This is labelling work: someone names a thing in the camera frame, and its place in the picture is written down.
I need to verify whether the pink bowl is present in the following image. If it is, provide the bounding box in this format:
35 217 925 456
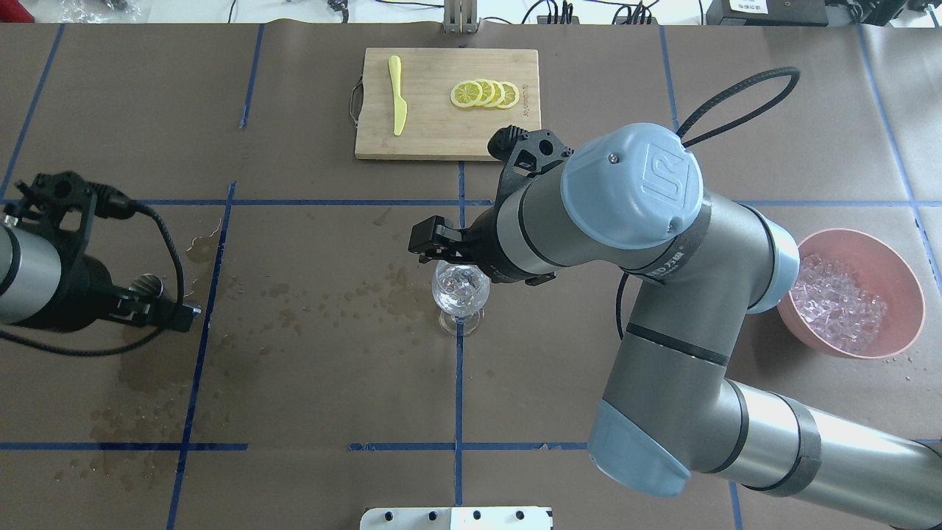
778 228 926 360

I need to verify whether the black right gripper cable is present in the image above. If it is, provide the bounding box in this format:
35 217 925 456
617 66 801 341

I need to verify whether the lemon slice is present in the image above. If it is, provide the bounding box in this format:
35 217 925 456
495 81 520 110
450 80 484 108
474 79 491 107
484 79 506 108

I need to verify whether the aluminium frame post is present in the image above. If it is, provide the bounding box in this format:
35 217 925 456
443 0 481 35

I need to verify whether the yellow plastic knife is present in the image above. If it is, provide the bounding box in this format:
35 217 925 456
388 54 408 137

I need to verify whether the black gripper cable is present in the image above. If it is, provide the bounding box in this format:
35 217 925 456
0 202 199 358
617 66 801 341

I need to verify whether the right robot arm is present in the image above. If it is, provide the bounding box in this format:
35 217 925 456
409 123 941 529

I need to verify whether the clear wine glass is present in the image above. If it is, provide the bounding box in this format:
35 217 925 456
431 261 491 336

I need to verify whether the clear ice cubes pile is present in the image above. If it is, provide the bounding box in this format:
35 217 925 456
790 254 888 355

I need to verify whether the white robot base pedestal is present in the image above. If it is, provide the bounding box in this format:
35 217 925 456
359 506 555 529

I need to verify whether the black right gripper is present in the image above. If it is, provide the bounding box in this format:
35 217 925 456
409 125 575 286

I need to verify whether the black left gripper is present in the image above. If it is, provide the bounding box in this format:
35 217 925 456
44 251 202 333

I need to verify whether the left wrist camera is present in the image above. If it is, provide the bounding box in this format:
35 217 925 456
3 172 144 258

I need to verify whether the steel jigger measuring cup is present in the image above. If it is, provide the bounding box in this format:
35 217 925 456
129 274 165 298

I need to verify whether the bamboo cutting board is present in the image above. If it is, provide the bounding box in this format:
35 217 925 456
354 47 542 161

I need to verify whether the black box with label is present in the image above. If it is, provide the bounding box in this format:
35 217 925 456
704 1 829 27

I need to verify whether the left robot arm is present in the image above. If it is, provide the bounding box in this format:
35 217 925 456
1 225 202 333

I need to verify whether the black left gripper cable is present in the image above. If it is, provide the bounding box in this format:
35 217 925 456
0 202 199 358

